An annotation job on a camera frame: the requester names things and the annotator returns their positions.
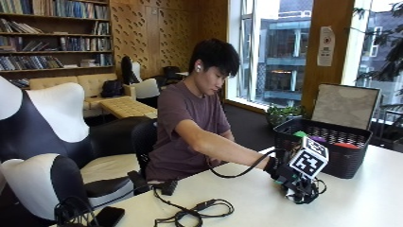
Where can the wooden bookshelf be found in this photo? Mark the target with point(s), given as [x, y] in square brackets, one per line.
[55, 72]

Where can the black office chair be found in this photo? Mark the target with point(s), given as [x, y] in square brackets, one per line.
[144, 142]

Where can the green ball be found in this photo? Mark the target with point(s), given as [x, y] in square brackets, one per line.
[300, 134]

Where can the rows of books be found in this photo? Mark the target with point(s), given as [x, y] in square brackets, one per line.
[30, 62]

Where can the black woven basket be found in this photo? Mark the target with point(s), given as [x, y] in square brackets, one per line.
[349, 160]

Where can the black smartphone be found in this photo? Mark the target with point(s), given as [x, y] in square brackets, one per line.
[108, 217]

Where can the white cube with black markers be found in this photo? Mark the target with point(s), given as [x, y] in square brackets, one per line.
[309, 159]

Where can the person in mauve t-shirt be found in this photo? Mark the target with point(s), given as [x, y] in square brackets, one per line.
[185, 123]

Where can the white earbud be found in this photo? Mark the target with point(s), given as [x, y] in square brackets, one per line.
[198, 67]

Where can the black high-back chair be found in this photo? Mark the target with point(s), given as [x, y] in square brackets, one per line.
[127, 71]

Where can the tree outside window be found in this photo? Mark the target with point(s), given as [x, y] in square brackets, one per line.
[389, 53]

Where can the white paper notice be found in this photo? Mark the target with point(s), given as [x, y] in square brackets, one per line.
[326, 47]

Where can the dark lounge chair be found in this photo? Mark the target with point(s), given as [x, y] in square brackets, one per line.
[171, 73]

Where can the black and white armchair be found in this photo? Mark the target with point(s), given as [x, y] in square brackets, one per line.
[38, 183]
[42, 126]

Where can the black framed grey board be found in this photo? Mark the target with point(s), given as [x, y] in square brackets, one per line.
[345, 105]

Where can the purple ball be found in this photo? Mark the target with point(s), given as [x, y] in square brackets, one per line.
[318, 139]

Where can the red ball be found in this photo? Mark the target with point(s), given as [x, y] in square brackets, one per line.
[346, 145]

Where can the white lounge chair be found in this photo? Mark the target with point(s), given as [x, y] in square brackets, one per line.
[147, 88]

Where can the black adapter box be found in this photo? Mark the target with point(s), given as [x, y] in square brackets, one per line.
[169, 187]

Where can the black backpack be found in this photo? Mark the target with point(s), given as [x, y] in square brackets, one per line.
[112, 89]

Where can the beige tufted sofa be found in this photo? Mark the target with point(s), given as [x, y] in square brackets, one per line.
[89, 83]

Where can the green potted plant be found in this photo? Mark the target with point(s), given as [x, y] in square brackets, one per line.
[282, 114]

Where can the beige tufted ottoman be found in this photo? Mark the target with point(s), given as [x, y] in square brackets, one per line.
[128, 108]

